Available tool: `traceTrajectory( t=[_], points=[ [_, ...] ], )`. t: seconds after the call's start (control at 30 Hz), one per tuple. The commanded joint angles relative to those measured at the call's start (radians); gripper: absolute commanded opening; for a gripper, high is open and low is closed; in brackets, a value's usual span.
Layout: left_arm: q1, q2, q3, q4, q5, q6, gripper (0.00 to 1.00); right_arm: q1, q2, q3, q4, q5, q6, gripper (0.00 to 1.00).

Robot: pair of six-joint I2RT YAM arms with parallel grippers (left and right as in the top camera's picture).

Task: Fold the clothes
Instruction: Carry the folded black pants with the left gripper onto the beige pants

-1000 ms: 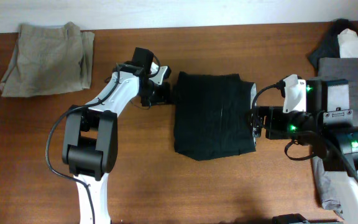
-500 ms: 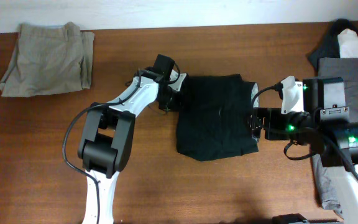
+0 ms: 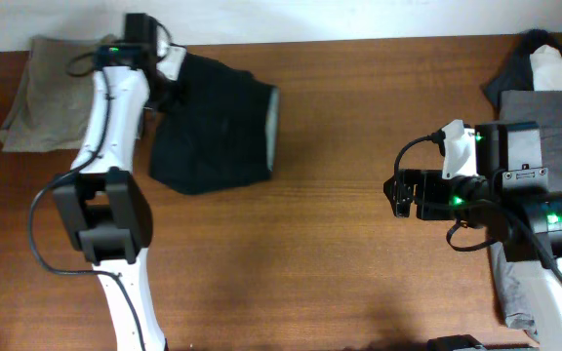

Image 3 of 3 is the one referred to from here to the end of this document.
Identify black shorts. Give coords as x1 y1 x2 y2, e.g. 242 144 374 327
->
148 54 279 195

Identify grey shorts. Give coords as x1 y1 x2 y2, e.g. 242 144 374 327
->
490 90 562 332

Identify dark garment under pile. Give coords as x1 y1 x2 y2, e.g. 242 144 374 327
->
482 29 562 111

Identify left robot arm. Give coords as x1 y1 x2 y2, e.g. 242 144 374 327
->
52 13 179 351

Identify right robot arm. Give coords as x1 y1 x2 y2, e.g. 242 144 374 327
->
383 120 562 350

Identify white garment in pile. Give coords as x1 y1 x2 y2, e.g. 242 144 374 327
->
529 45 562 92

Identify folded beige shorts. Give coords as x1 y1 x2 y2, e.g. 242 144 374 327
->
0 34 116 153

